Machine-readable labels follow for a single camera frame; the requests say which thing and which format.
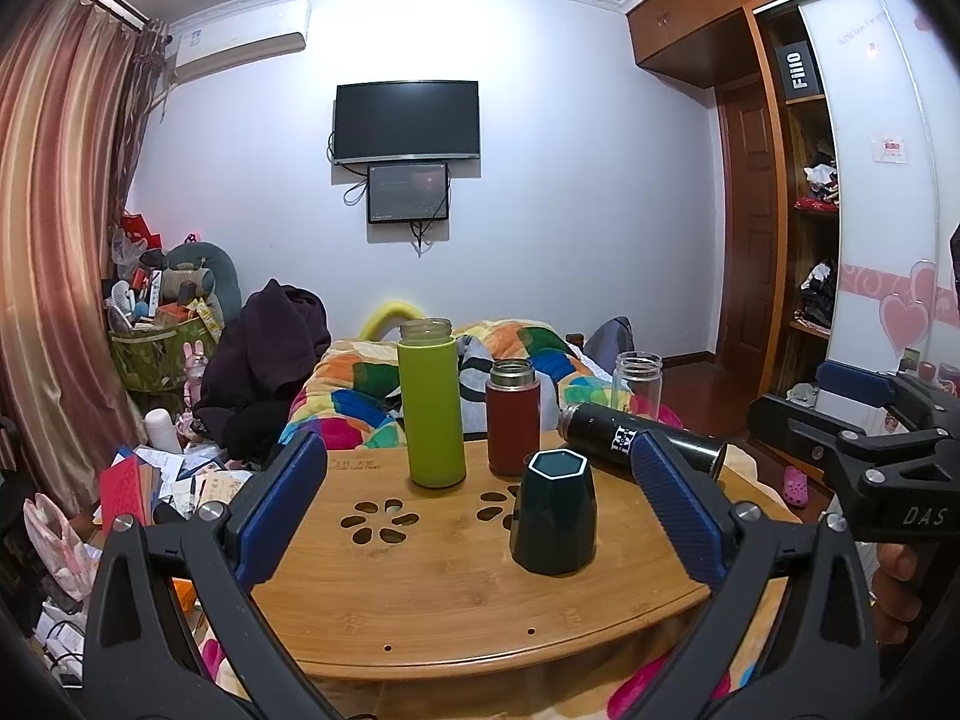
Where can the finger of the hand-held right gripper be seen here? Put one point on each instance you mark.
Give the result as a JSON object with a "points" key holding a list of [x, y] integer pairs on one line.
{"points": [[855, 386], [795, 424]]}

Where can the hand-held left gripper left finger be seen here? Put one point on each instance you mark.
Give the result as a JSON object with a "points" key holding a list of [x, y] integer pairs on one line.
{"points": [[286, 499]]}

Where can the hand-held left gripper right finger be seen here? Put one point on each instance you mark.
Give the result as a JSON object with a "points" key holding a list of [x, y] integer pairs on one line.
{"points": [[675, 510]]}

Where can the dark green hexagonal cup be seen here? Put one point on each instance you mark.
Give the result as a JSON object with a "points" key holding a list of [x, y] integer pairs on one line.
{"points": [[551, 532]]}

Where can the person's right hand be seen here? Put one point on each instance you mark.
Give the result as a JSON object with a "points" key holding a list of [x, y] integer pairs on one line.
{"points": [[896, 589]]}

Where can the pink slipper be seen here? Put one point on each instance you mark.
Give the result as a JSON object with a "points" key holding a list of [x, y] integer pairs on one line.
{"points": [[795, 486]]}

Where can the pile of papers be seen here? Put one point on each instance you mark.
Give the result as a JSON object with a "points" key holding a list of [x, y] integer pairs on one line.
{"points": [[202, 484]]}

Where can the black thermos bottle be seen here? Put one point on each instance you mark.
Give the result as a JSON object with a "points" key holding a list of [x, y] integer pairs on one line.
{"points": [[600, 431]]}

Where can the clear glass bottle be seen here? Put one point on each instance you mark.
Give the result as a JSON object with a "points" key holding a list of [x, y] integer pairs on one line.
{"points": [[636, 390]]}

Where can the colourful patchwork blanket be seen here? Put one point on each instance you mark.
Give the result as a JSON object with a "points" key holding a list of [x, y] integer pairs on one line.
{"points": [[352, 382]]}

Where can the dark clothes pile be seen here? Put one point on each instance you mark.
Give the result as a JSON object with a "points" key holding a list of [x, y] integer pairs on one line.
{"points": [[262, 360]]}

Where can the white bottle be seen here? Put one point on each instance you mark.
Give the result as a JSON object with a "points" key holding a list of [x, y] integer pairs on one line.
{"points": [[159, 431]]}

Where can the pink bunny bottle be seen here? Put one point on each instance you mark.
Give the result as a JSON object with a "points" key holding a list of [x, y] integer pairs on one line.
{"points": [[195, 375]]}

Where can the wooden wardrobe shelves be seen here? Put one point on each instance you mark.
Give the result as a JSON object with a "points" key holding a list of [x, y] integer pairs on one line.
{"points": [[814, 232]]}

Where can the red box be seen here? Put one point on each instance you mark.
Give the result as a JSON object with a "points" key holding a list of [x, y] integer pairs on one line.
{"points": [[122, 495]]}

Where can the green bottle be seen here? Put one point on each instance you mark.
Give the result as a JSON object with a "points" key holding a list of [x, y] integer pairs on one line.
{"points": [[431, 420]]}

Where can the wooden door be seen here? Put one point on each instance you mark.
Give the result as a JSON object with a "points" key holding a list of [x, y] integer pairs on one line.
{"points": [[750, 240]]}

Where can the red thermos bottle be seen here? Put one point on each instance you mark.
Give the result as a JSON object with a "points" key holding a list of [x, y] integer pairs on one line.
{"points": [[514, 427]]}

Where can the grey clothing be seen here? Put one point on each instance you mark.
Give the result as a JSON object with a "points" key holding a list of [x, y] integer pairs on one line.
{"points": [[609, 341]]}

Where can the green storage basket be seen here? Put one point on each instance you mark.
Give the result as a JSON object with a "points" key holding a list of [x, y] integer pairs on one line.
{"points": [[157, 356]]}

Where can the white sliding door with hearts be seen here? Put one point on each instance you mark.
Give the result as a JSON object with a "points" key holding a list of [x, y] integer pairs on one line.
{"points": [[885, 187]]}

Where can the yellow foam tube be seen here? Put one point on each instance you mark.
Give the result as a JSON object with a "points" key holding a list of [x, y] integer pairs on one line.
{"points": [[390, 311]]}

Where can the pink patterned bag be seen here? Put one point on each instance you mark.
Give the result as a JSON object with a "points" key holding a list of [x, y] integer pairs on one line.
{"points": [[56, 547]]}

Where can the grey plush toy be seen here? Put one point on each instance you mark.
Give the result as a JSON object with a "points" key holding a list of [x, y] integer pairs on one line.
{"points": [[214, 270]]}

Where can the red bag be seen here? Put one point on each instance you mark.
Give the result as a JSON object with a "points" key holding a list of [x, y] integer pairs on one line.
{"points": [[139, 232]]}

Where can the black box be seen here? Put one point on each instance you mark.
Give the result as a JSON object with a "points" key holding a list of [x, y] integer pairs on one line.
{"points": [[797, 71]]}

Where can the small black monitor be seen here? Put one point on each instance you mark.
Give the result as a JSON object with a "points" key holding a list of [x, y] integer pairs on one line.
{"points": [[409, 193]]}

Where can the striped brown curtain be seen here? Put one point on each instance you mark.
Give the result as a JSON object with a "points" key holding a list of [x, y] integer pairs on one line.
{"points": [[52, 240]]}

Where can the wooden overhead cabinet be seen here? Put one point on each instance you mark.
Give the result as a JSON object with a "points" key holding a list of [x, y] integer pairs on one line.
{"points": [[690, 22]]}

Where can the white air conditioner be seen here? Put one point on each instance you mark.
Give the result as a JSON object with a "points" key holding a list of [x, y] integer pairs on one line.
{"points": [[240, 37]]}

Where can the black wall television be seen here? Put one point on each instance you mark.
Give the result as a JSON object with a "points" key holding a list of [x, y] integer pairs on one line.
{"points": [[407, 120]]}

